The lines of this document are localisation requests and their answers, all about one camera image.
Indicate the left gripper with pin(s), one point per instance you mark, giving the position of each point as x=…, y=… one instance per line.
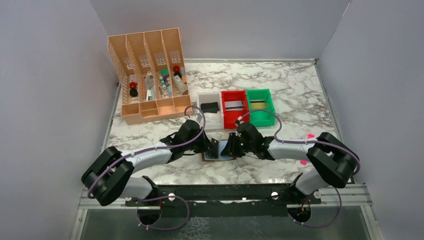
x=205, y=145

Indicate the black mounting rail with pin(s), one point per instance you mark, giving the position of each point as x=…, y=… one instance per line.
x=231, y=200

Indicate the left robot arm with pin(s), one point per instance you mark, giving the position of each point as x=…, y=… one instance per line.
x=107, y=178

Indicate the pink highlighter marker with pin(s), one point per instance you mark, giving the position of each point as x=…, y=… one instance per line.
x=310, y=136

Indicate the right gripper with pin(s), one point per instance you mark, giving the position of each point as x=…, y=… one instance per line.
x=230, y=148

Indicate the brown leather card holder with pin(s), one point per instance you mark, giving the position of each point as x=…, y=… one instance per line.
x=205, y=157

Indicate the gold card in green bin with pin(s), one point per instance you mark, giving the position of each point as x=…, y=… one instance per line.
x=258, y=104

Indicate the red plastic bin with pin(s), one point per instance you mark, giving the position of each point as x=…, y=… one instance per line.
x=229, y=117

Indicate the black card in white bin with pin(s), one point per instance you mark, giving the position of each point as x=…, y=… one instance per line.
x=210, y=107

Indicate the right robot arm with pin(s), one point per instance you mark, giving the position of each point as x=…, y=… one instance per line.
x=333, y=162

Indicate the green plastic bin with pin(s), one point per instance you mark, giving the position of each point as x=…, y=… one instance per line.
x=260, y=99

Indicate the orange desk organizer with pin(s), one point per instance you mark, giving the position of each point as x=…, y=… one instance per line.
x=150, y=59

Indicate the silver card in red bin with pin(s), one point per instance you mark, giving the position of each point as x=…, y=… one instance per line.
x=236, y=105

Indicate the red black stamp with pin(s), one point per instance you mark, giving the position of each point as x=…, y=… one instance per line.
x=133, y=92

